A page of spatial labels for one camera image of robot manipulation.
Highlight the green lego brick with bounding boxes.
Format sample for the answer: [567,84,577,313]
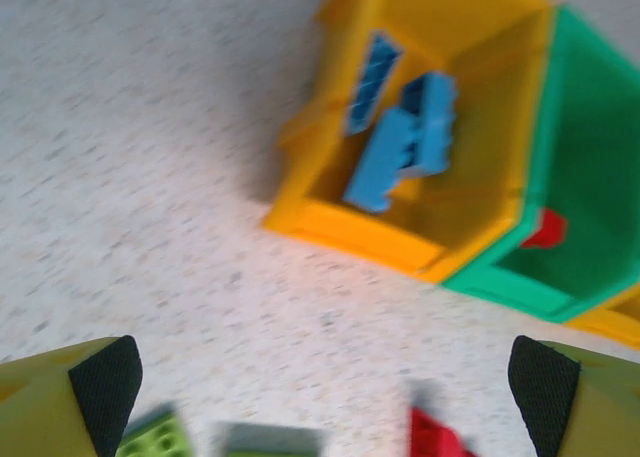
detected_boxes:
[219,423,326,457]
[117,406,194,457]

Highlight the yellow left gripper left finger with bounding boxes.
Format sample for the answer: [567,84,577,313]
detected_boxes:
[0,334,145,457]

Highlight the green plastic bin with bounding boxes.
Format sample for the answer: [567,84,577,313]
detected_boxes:
[442,4,640,324]

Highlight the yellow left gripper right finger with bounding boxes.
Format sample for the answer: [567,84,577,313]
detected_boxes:
[507,334,640,457]

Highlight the yellow plastic bin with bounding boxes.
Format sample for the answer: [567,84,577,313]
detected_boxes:
[567,284,640,351]
[262,0,556,284]

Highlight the red lego brick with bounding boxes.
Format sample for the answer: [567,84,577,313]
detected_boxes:
[519,207,569,251]
[409,407,479,457]

